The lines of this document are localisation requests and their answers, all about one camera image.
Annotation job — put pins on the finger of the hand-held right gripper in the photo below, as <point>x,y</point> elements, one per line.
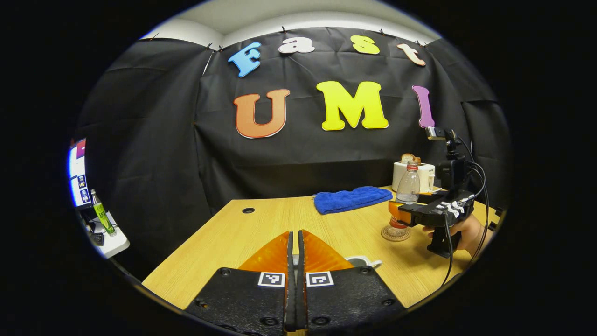
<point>431,197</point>
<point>401,212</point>

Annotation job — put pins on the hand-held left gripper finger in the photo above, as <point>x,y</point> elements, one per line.
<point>289,289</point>
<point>301,289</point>

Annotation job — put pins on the clear plastic water bottle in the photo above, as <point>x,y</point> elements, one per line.
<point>409,186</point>

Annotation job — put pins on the round brown coaster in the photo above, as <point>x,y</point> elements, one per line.
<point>395,237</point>

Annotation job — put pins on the white ceramic teacup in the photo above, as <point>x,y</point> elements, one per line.
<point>359,262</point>

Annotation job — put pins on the green glass bottle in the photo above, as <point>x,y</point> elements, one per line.
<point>102,217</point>

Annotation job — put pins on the white toaster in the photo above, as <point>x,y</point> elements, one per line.
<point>426,177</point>

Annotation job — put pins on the toasted bread slice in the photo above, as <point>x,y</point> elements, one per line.
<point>410,158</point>

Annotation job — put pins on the blue folded towel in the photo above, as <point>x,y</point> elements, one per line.
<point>350,199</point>

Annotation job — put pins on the black backdrop cloth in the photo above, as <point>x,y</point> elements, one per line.
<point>303,154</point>

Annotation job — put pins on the white side table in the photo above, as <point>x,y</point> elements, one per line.
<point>114,242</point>

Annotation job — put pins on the computer monitor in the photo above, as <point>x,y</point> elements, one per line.
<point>78,172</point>

